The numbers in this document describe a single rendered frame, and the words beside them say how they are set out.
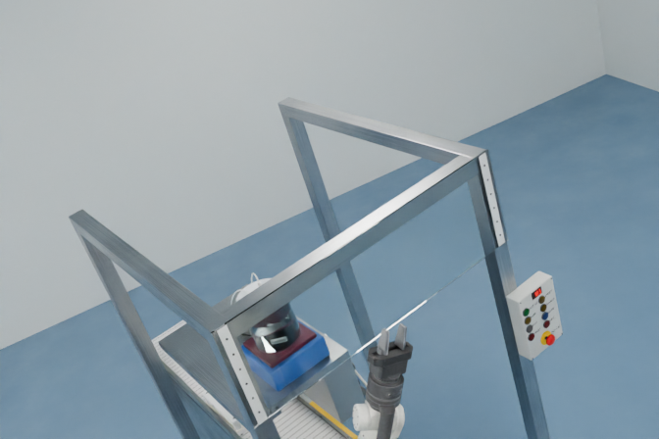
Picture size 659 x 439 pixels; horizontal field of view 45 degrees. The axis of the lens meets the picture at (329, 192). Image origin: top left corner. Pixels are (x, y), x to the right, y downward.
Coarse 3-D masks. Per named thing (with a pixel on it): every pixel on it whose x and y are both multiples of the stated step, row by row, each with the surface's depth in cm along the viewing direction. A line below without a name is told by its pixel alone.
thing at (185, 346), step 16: (240, 288) 291; (224, 304) 286; (176, 336) 277; (192, 336) 274; (176, 352) 269; (192, 352) 266; (208, 352) 264; (192, 368) 258; (208, 368) 256; (208, 384) 249; (224, 384) 247; (224, 400) 240; (240, 416) 232
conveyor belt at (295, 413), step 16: (160, 336) 360; (160, 352) 349; (176, 368) 336; (192, 384) 323; (288, 416) 291; (304, 416) 289; (288, 432) 284; (304, 432) 282; (320, 432) 280; (336, 432) 278
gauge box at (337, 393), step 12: (348, 360) 245; (336, 372) 244; (348, 372) 247; (324, 384) 245; (336, 384) 245; (348, 384) 248; (312, 396) 261; (324, 396) 251; (336, 396) 246; (348, 396) 249; (360, 396) 252; (324, 408) 257; (336, 408) 247; (348, 408) 250
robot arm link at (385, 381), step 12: (372, 348) 195; (396, 348) 197; (408, 348) 197; (372, 360) 191; (384, 360) 191; (396, 360) 193; (372, 372) 195; (384, 372) 193; (396, 372) 196; (372, 384) 196; (384, 384) 195; (396, 384) 195; (372, 396) 196; (384, 396) 195; (396, 396) 196
